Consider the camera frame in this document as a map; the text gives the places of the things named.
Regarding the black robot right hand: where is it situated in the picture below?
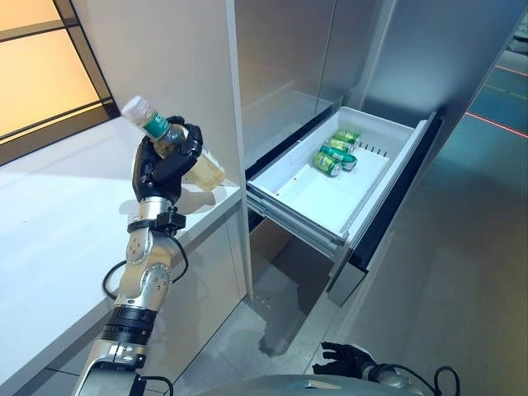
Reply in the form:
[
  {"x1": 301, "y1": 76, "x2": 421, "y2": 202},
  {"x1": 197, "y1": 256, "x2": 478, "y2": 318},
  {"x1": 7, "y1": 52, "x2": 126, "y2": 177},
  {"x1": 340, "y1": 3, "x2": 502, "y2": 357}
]
[{"x1": 312, "y1": 341, "x2": 379, "y2": 377}]

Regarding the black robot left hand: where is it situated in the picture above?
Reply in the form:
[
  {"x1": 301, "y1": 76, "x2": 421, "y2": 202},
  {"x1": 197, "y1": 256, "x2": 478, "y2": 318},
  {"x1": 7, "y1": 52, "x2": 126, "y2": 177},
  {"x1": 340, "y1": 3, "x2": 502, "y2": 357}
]
[{"x1": 130, "y1": 117, "x2": 205, "y2": 205}]

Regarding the yellow tea bottle green label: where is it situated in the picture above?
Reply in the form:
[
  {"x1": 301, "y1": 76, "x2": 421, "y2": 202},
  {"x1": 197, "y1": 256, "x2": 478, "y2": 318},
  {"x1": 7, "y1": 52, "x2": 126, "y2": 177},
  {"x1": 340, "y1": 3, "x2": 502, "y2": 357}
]
[{"x1": 120, "y1": 96, "x2": 227, "y2": 193}]

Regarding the fridge drawer with white bin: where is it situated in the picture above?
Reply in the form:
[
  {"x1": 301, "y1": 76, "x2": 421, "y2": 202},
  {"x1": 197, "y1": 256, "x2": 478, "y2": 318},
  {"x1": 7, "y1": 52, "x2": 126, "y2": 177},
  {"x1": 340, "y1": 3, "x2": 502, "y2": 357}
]
[{"x1": 246, "y1": 106, "x2": 449, "y2": 309}]

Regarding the steel fridge drawer front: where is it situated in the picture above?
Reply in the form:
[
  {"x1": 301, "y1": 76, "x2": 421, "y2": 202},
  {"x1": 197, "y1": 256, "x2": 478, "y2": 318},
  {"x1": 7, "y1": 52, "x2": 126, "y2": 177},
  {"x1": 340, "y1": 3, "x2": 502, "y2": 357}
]
[{"x1": 248, "y1": 214, "x2": 337, "y2": 296}]

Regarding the stainless steel fridge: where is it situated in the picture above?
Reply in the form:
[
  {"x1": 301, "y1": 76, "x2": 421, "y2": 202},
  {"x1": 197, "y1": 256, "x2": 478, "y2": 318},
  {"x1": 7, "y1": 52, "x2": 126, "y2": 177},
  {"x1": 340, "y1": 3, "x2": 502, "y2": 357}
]
[{"x1": 233, "y1": 0, "x2": 449, "y2": 309}]

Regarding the grey robot torso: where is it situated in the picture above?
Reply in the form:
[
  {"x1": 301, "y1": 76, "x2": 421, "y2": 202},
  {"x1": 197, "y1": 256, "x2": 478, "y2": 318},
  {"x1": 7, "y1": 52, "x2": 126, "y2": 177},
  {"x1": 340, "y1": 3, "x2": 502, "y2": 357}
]
[{"x1": 193, "y1": 373, "x2": 413, "y2": 396}]

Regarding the white counter cabinet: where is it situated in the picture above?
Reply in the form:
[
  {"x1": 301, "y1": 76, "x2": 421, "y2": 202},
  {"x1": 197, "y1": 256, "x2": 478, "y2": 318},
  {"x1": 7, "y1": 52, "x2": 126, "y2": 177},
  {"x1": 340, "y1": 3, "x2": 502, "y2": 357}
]
[{"x1": 0, "y1": 105, "x2": 248, "y2": 396}]

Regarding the tall white cabinet panel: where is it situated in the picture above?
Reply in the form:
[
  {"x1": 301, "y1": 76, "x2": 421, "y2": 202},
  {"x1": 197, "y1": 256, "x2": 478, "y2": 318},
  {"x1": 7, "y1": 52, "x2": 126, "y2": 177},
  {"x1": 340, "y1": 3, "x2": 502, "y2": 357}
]
[{"x1": 69, "y1": 0, "x2": 253, "y2": 300}]

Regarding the tall steel side panel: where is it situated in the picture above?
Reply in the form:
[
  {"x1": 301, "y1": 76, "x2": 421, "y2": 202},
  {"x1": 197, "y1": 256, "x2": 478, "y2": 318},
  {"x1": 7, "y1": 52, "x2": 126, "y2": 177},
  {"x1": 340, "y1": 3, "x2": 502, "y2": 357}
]
[{"x1": 344, "y1": 0, "x2": 528, "y2": 273}]

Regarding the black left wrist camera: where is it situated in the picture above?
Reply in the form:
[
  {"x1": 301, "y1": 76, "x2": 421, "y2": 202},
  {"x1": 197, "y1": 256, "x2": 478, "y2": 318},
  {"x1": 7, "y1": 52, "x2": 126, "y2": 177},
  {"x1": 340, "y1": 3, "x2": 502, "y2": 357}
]
[{"x1": 126, "y1": 207, "x2": 187, "y2": 237}]

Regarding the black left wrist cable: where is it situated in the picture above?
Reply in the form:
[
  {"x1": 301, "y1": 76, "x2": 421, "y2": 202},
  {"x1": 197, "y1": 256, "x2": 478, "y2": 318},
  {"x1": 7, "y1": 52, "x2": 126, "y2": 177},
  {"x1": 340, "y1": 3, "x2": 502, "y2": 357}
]
[{"x1": 101, "y1": 233, "x2": 189, "y2": 396}]

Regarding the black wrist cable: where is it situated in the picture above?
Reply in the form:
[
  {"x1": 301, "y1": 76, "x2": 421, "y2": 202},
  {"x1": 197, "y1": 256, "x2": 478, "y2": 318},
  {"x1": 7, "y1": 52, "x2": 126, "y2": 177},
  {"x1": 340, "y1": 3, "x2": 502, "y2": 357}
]
[
  {"x1": 101, "y1": 233, "x2": 189, "y2": 396},
  {"x1": 375, "y1": 361, "x2": 461, "y2": 396}
]

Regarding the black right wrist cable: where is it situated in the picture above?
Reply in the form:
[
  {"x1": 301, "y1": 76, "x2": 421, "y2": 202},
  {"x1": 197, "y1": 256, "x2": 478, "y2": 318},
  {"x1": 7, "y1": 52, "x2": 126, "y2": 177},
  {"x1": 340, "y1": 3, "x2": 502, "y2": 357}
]
[{"x1": 375, "y1": 361, "x2": 461, "y2": 396}]

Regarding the dark window frame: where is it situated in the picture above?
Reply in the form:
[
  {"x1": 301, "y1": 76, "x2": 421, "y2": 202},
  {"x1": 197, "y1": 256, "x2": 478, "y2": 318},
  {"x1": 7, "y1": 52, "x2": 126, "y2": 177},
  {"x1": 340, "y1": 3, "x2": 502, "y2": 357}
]
[{"x1": 0, "y1": 0, "x2": 116, "y2": 156}]

